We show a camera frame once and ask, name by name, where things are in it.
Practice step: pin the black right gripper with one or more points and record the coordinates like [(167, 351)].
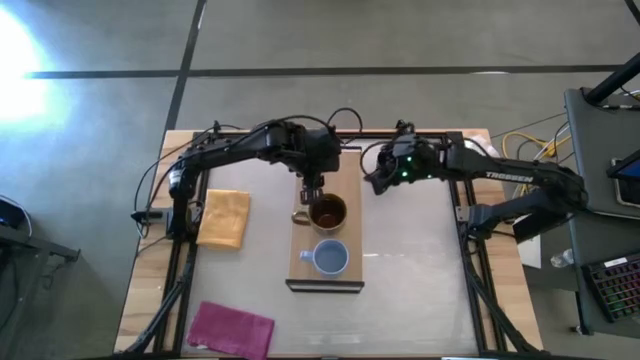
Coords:
[(420, 157)]

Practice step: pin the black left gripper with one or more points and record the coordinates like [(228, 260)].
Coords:
[(317, 150)]

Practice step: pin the brown mug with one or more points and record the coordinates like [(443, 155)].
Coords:
[(327, 213)]

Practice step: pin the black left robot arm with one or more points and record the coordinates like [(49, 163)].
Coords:
[(225, 147)]

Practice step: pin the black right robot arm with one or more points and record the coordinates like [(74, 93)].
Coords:
[(510, 174)]

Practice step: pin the wooden tray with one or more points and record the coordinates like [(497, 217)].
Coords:
[(350, 175)]

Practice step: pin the blue ceramic mug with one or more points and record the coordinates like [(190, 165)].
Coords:
[(331, 258)]

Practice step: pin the yellow folded cloth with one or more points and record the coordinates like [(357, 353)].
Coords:
[(223, 219)]

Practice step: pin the magenta folded cloth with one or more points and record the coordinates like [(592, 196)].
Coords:
[(231, 331)]

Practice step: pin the white paper sheet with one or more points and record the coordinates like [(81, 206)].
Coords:
[(530, 251)]

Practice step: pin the clear plastic bottle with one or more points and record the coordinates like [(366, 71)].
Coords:
[(562, 258)]

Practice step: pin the grey side table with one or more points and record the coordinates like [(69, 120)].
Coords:
[(595, 150)]

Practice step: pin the black tablet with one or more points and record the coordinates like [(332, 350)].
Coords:
[(627, 177)]

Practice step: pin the black pole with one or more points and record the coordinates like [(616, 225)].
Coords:
[(612, 80)]

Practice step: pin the black box with coloured keys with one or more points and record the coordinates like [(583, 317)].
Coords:
[(617, 287)]

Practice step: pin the black aluminium table frame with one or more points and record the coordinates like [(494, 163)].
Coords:
[(457, 200)]

